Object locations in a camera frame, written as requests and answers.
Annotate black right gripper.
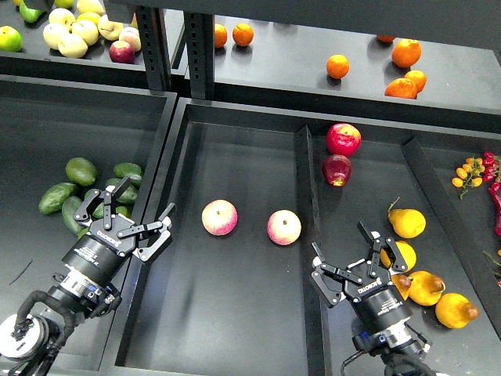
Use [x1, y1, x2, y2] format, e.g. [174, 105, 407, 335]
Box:
[311, 221, 412, 333]

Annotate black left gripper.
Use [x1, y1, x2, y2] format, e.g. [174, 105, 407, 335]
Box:
[62, 176, 176, 283]

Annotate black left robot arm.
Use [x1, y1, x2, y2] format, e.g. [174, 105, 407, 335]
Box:
[1, 177, 176, 375]

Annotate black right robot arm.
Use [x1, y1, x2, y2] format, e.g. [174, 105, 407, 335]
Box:
[311, 222, 438, 375]

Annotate avocado centre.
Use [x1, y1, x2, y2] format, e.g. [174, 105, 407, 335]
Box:
[84, 189, 104, 219]

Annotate avocado top right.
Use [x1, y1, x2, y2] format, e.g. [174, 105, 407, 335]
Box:
[114, 162, 143, 187]

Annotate yellow pear lower left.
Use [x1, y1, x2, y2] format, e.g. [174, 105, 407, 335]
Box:
[391, 274, 413, 301]

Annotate avocado lower left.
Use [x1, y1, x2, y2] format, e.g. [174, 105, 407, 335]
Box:
[61, 196, 85, 235]

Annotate avocado top left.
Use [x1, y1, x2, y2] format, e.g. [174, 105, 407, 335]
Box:
[65, 157, 98, 186]

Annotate yellow pear top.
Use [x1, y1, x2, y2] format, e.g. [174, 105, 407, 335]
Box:
[387, 197, 427, 239]

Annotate yellow pear lower middle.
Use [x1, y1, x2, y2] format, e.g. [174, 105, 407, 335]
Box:
[409, 270, 445, 306]

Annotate avocado far left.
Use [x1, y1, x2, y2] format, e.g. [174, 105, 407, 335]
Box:
[38, 182, 78, 215]

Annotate yellow pear lower right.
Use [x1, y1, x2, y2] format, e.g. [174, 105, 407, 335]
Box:
[435, 293, 479, 329]

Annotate pale yellow pear front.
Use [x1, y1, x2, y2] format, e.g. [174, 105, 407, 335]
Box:
[58, 34, 88, 58]

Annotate pale yellow pear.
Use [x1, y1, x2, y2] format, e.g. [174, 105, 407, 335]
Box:
[49, 8, 76, 31]
[58, 34, 88, 58]
[97, 14, 124, 42]
[43, 23, 70, 51]
[71, 20, 99, 46]

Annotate pale yellow pear right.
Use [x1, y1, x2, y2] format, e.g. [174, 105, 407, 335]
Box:
[97, 14, 124, 42]

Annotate pale yellow pear centre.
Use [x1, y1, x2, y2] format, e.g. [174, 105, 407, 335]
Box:
[71, 20, 99, 46]

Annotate pale yellow pear left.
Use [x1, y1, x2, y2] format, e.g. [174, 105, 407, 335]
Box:
[43, 23, 70, 51]

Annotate pale yellow pear back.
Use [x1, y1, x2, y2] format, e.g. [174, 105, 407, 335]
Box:
[49, 8, 76, 31]

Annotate pink apple right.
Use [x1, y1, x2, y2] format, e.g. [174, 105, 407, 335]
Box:
[267, 210, 301, 246]

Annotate pink apple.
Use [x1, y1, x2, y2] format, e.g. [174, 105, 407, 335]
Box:
[267, 210, 301, 246]
[201, 199, 238, 236]

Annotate pink apple left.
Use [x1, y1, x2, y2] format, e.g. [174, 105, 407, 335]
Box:
[201, 199, 238, 236]

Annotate black bin divider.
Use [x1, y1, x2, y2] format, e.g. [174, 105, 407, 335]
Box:
[402, 138, 500, 334]
[294, 125, 332, 375]

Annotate dark red apple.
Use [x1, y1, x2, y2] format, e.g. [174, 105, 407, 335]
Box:
[323, 154, 351, 187]

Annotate black right bin divider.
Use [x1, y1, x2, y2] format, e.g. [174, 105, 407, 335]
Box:
[402, 138, 500, 334]

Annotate black left bin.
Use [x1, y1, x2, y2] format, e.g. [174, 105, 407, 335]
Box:
[0, 74, 178, 373]

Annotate black bin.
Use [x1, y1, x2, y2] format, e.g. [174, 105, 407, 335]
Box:
[0, 74, 178, 373]
[108, 99, 500, 375]

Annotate black middle bin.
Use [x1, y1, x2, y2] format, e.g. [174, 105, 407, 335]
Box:
[108, 99, 500, 375]

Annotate bright red apple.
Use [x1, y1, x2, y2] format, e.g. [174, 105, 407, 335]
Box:
[326, 123, 362, 157]

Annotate orange cherry tomato bunch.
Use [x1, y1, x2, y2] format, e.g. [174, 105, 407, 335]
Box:
[451, 157, 485, 200]

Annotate red apple on shelf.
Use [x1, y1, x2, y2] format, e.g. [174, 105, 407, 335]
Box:
[109, 40, 135, 64]

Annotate red chili peppers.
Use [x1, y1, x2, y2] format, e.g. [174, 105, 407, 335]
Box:
[483, 151, 501, 236]

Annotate peach on shelf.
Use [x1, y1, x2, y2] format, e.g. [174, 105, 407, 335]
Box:
[119, 27, 142, 52]

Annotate orange on shelf front right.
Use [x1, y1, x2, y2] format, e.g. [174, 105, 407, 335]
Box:
[384, 78, 418, 99]

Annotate orange on shelf small right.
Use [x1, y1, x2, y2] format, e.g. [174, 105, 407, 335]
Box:
[405, 70, 427, 93]

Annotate green apple on shelf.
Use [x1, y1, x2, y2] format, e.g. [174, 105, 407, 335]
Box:
[0, 25, 23, 52]

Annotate black shelf post left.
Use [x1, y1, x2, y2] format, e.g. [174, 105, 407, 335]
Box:
[135, 5, 171, 92]

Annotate black shelf post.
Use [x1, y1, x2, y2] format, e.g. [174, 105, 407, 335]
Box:
[135, 5, 171, 92]
[183, 11, 215, 100]

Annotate black shelf post right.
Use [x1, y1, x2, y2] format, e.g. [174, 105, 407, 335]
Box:
[183, 11, 215, 100]

